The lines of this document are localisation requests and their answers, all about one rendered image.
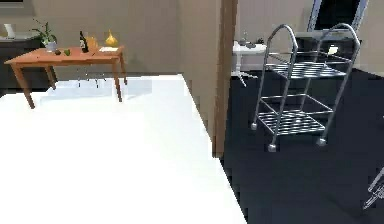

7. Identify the clear glass bottle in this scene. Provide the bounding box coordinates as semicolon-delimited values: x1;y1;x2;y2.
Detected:
238;30;250;47

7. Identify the yellow gourd vase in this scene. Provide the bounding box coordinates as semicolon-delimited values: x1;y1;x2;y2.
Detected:
105;29;119;48

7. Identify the orange glass pitcher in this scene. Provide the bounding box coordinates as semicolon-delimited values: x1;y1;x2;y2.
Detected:
85;33;99;52

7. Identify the dark wine bottle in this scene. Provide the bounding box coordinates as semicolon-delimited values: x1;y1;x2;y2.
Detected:
79;30;90;54

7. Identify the orange wooden table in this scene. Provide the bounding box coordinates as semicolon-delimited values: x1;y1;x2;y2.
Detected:
3;44;128;110

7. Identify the green house plant white pot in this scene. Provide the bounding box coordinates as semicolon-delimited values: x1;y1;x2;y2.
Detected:
30;18;59;53

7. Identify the dark low cabinet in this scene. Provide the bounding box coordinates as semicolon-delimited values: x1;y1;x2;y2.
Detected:
0;35;58;90

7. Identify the white round pedestal table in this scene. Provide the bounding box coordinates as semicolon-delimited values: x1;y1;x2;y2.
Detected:
231;40;268;88

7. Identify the silver metal wire cart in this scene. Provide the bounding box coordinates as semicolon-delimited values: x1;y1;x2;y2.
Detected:
250;22;362;153

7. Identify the silver metal frame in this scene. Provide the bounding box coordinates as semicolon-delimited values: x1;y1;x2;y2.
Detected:
362;166;384;210

